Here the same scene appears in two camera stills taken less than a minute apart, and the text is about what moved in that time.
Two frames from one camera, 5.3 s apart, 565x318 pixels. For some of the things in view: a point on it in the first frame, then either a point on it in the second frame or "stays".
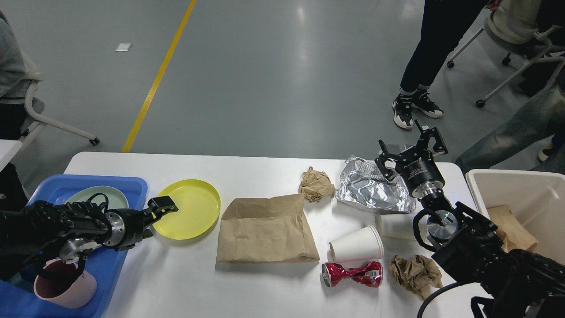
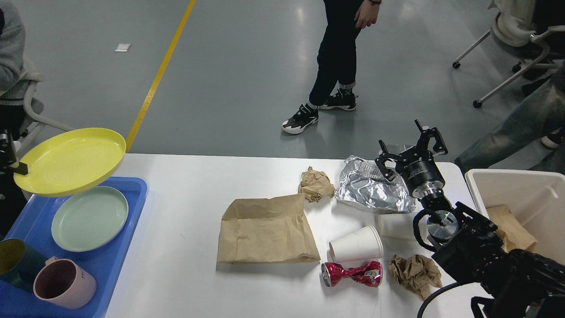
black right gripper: [420, 174] stays
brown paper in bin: [514, 235] stays
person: [445, 24] -> [335, 78]
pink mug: [61, 284] stays
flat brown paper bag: [266, 229] stays
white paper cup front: [366, 244] stays
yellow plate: [198, 204] -> [70, 161]
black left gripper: [128, 225] -> [22, 169]
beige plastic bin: [536, 197] stays
